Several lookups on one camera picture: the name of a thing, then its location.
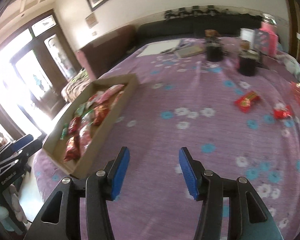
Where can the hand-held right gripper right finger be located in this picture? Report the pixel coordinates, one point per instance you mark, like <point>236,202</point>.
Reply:
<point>187,173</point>

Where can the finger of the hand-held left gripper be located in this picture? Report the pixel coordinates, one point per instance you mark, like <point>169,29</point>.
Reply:
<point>27,151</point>
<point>23,140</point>

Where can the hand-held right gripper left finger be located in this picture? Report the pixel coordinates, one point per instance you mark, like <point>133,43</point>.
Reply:
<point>120,173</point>

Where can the cardboard box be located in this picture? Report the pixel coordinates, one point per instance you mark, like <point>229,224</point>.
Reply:
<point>95,150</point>

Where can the pile of assorted snack packets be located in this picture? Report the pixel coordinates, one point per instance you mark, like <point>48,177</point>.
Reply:
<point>76,140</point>

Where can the purple floral tablecloth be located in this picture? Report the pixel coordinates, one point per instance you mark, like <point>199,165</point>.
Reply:
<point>190,130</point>

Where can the patterned blanket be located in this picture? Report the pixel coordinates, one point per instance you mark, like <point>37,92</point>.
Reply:
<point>76,85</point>

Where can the wooden glass door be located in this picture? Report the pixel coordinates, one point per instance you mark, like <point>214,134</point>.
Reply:
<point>52,62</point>

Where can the red gold-trimmed snack bar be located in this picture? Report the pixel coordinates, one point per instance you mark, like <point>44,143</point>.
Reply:
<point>247,101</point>

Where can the pink fuzzy cloth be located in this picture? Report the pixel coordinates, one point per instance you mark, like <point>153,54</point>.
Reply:
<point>83,62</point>

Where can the red foil candy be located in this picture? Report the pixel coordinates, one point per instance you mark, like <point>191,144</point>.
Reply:
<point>282,111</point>

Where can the notebook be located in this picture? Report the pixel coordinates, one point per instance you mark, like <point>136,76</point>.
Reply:
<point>188,51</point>

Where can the black jar with cork lid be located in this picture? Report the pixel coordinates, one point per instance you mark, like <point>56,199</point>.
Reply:
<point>248,62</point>
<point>214,48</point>

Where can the brown sofa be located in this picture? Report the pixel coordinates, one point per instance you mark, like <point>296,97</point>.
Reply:
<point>107,45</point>

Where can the white paper sheet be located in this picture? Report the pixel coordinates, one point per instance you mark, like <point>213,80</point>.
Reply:
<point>158,48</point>

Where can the black sofa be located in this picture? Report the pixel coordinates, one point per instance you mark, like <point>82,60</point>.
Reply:
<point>177,27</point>

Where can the white cup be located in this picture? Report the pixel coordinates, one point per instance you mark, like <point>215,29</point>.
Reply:
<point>247,35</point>

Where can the white cloth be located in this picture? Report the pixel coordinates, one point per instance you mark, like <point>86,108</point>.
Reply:
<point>291,63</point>

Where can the pink bottle with knit sleeve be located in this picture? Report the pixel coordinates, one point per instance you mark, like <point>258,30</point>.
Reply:
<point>270,36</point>

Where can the small wall sign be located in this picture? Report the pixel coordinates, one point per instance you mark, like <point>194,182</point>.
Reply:
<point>91,20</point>

